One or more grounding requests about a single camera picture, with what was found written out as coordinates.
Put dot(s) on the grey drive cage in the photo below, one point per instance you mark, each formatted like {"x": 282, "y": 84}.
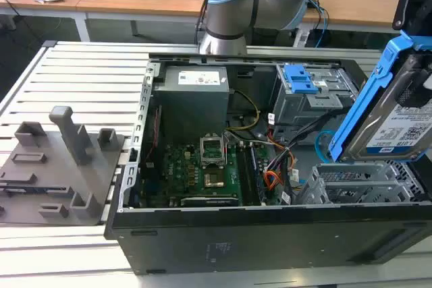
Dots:
{"x": 303, "y": 109}

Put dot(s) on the RAM stick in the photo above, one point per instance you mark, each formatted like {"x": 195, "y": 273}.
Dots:
{"x": 257, "y": 173}

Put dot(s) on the grey parts rack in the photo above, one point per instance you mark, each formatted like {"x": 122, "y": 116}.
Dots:
{"x": 64, "y": 180}

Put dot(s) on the wooden desk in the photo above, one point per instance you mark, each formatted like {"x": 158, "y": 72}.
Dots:
{"x": 141, "y": 1}

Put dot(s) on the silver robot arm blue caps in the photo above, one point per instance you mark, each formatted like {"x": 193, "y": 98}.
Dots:
{"x": 229, "y": 8}

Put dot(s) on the grey power supply unit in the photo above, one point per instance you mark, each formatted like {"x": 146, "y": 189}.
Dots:
{"x": 189, "y": 106}

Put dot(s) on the black open PC case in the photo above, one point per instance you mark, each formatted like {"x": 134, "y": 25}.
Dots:
{"x": 236, "y": 234}

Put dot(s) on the blue drive carrier latch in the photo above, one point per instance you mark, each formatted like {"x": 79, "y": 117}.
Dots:
{"x": 300, "y": 80}

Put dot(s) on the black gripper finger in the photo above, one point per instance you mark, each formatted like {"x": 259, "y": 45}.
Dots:
{"x": 420, "y": 80}

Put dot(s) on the black graphics card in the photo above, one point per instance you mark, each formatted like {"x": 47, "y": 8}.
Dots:
{"x": 209, "y": 200}

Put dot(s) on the hard disk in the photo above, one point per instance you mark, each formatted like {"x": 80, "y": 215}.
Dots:
{"x": 381, "y": 119}

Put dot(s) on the green motherboard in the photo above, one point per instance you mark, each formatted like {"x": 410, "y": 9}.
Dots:
{"x": 179, "y": 173}

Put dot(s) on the grey disk bay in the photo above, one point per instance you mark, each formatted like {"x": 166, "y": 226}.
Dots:
{"x": 354, "y": 170}

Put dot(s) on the CPU socket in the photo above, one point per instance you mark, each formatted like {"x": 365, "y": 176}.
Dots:
{"x": 212, "y": 153}

